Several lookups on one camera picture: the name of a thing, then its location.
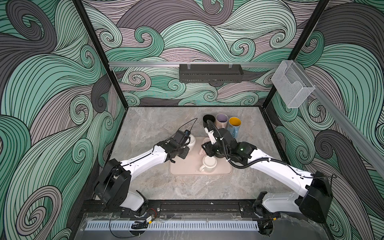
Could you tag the beige pink ribbed mug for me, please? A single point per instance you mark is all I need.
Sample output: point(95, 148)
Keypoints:
point(221, 121)

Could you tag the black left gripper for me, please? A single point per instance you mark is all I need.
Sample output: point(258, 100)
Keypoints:
point(183, 154)

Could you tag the aluminium wall rail right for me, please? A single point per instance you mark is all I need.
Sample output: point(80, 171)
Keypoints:
point(331, 96)

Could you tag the aluminium wall rail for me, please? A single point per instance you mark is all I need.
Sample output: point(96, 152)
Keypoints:
point(331, 96)
point(166, 64)

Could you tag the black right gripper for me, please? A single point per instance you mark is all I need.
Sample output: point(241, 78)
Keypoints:
point(208, 148)

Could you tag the cream white mug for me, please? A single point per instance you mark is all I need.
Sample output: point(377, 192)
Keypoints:
point(209, 164)

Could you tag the black corner frame post right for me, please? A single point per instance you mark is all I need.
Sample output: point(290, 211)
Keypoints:
point(309, 27)

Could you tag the black wall tray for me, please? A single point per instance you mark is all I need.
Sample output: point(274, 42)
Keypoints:
point(210, 73)

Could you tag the beige silicone drying mat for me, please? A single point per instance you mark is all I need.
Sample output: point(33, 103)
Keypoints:
point(191, 164)

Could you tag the white slotted cable duct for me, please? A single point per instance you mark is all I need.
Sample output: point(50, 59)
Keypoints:
point(174, 226)

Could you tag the clear plastic wall bin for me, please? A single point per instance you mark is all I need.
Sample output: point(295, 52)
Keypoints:
point(292, 83)

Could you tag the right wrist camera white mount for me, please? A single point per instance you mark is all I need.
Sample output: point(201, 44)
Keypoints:
point(213, 133)

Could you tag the black corner frame post left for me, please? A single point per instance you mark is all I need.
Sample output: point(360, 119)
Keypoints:
point(95, 41)

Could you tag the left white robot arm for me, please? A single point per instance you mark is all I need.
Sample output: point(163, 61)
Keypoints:
point(112, 185)

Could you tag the white ribbed mug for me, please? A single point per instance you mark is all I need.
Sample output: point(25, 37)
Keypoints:
point(192, 142)

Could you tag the blue butterfly mug yellow inside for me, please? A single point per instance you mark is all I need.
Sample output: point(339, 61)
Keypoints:
point(233, 126)

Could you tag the black corner frame post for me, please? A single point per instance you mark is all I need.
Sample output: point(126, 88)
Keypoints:
point(95, 41)
point(309, 27)

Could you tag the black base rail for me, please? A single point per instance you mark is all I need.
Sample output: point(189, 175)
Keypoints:
point(165, 209)

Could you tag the black mug white base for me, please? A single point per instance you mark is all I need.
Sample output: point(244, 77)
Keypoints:
point(207, 118)

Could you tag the aluminium wall rail back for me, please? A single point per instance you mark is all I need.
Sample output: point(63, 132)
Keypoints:
point(166, 64)

